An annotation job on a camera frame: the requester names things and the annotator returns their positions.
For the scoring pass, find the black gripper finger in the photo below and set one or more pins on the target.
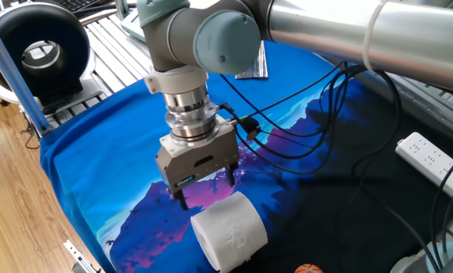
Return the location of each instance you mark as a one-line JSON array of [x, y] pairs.
[[181, 199], [231, 174]]

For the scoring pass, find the grey Schunk gripper body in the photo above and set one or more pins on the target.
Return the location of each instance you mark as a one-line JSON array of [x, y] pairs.
[[196, 163]]

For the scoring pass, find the white toilet paper roll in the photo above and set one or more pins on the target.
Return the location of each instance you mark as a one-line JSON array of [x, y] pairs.
[[230, 231]]

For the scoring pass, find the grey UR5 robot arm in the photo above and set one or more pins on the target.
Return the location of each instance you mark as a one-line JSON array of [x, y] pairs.
[[325, 34]]

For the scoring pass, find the blue landscape print tablecloth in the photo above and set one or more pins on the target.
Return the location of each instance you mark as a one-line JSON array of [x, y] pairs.
[[97, 159]]

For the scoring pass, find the small orange basketball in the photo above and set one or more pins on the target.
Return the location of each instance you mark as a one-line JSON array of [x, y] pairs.
[[308, 269]]

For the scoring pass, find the white teach pendant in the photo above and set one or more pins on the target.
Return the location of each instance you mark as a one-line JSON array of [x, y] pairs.
[[133, 22]]

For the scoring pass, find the black keyboard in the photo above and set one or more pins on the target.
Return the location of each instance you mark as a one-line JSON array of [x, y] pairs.
[[77, 4]]

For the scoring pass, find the white power strip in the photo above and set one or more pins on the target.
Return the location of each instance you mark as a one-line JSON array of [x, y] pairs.
[[435, 167]]

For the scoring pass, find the metal rail bracket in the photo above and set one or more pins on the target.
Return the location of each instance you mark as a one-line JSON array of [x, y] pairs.
[[80, 258]]

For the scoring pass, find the aluminium frame post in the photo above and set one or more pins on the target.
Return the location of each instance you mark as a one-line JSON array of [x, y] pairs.
[[18, 83]]

